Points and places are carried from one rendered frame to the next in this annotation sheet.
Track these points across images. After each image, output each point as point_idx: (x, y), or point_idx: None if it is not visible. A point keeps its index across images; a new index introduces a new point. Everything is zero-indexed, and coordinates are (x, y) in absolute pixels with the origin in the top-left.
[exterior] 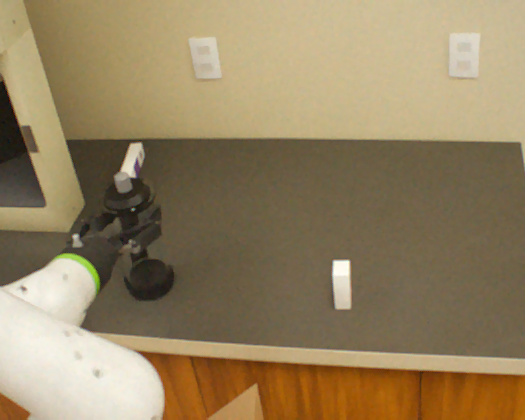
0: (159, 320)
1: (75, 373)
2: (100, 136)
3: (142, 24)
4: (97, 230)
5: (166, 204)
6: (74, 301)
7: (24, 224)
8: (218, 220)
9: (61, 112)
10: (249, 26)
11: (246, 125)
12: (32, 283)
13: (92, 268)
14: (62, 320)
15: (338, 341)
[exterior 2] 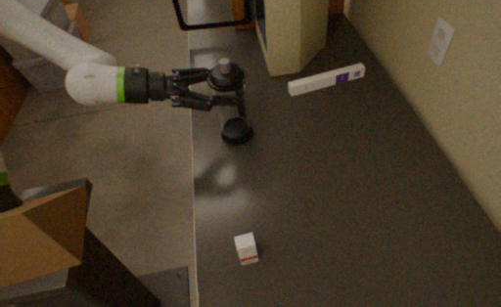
0: (207, 151)
1: None
2: (375, 47)
3: None
4: (192, 78)
5: (316, 109)
6: (78, 90)
7: (264, 55)
8: (312, 144)
9: (368, 16)
10: (481, 39)
11: (433, 115)
12: (76, 65)
13: (121, 87)
14: None
15: (205, 266)
